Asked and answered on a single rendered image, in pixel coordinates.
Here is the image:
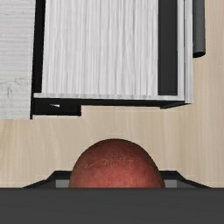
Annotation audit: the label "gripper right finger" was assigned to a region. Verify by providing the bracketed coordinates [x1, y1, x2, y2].
[159, 170, 212, 189]

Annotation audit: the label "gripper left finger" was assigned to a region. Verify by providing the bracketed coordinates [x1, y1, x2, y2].
[23, 170, 73, 189]

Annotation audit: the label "red peach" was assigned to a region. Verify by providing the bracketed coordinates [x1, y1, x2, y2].
[68, 138, 166, 189]

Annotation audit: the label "cabinet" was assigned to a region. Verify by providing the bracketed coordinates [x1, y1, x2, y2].
[0, 0, 83, 121]

